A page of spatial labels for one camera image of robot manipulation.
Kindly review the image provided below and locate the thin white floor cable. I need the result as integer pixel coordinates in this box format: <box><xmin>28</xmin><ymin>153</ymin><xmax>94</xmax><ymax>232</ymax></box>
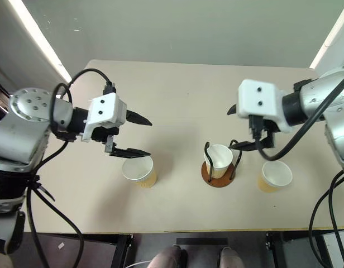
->
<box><xmin>124</xmin><ymin>260</ymin><xmax>152</xmax><ymax>268</ymax></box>

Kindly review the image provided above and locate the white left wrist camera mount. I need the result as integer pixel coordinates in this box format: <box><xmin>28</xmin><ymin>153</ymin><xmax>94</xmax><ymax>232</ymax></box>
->
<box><xmin>82</xmin><ymin>93</ymin><xmax>128</xmax><ymax>142</ymax></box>

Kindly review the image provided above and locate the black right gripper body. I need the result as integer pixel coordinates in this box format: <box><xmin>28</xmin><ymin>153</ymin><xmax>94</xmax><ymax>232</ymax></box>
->
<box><xmin>247</xmin><ymin>114</ymin><xmax>280</xmax><ymax>149</ymax></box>

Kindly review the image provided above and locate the wire cup holder wooden base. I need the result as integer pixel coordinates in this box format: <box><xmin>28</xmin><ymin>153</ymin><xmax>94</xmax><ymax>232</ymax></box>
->
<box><xmin>201</xmin><ymin>140</ymin><xmax>244</xmax><ymax>188</ymax></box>

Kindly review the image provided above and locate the black tape strip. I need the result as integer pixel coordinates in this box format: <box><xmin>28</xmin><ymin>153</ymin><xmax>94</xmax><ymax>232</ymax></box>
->
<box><xmin>176</xmin><ymin>237</ymin><xmax>228</xmax><ymax>246</ymax></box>

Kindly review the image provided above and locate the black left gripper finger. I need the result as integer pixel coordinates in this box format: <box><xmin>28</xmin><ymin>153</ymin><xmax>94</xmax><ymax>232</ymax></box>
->
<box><xmin>126</xmin><ymin>109</ymin><xmax>153</xmax><ymax>126</ymax></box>
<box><xmin>109</xmin><ymin>147</ymin><xmax>152</xmax><ymax>159</ymax></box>

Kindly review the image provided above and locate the black left body cable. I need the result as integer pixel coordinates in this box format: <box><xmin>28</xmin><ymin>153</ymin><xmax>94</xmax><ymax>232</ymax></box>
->
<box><xmin>26</xmin><ymin>139</ymin><xmax>85</xmax><ymax>268</ymax></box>

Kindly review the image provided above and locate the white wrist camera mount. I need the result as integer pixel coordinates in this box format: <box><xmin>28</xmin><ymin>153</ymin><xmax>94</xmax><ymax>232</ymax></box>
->
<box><xmin>82</xmin><ymin>93</ymin><xmax>128</xmax><ymax>142</ymax></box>
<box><xmin>235</xmin><ymin>79</ymin><xmax>294</xmax><ymax>133</ymax></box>

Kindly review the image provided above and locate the black zip tie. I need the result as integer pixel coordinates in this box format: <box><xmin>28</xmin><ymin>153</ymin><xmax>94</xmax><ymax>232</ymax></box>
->
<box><xmin>26</xmin><ymin>173</ymin><xmax>56</xmax><ymax>202</ymax></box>

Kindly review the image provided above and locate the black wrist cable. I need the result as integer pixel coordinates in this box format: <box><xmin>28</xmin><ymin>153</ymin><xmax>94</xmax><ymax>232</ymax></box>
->
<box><xmin>254</xmin><ymin>71</ymin><xmax>344</xmax><ymax>162</ymax></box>
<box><xmin>49</xmin><ymin>68</ymin><xmax>117</xmax><ymax>140</ymax></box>

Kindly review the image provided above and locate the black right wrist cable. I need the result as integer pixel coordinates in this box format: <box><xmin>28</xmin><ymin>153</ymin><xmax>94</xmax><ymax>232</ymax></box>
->
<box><xmin>254</xmin><ymin>71</ymin><xmax>344</xmax><ymax>162</ymax></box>

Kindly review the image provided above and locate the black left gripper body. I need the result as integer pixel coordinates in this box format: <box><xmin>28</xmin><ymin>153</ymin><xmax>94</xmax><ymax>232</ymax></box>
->
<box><xmin>90</xmin><ymin>125</ymin><xmax>120</xmax><ymax>154</ymax></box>

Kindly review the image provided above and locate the tan ribbed paper cup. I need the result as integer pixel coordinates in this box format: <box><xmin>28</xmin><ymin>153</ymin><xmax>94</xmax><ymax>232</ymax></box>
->
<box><xmin>204</xmin><ymin>144</ymin><xmax>234</xmax><ymax>179</ymax></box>
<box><xmin>121</xmin><ymin>155</ymin><xmax>157</xmax><ymax>189</ymax></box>
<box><xmin>257</xmin><ymin>160</ymin><xmax>293</xmax><ymax>194</ymax></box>

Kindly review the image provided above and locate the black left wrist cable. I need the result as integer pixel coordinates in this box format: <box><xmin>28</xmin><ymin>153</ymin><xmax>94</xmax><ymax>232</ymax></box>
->
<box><xmin>49</xmin><ymin>68</ymin><xmax>117</xmax><ymax>140</ymax></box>

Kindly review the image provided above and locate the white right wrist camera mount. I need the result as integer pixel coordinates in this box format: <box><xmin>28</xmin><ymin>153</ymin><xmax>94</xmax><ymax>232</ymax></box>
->
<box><xmin>235</xmin><ymin>79</ymin><xmax>294</xmax><ymax>133</ymax></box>

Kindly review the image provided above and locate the black right body cable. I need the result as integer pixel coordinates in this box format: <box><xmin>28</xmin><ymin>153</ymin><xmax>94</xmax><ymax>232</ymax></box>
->
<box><xmin>308</xmin><ymin>169</ymin><xmax>344</xmax><ymax>268</ymax></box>

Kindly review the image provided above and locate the black body cable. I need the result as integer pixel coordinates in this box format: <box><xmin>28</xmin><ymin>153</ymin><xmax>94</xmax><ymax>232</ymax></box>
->
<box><xmin>26</xmin><ymin>139</ymin><xmax>85</xmax><ymax>268</ymax></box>
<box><xmin>308</xmin><ymin>169</ymin><xmax>344</xmax><ymax>268</ymax></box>

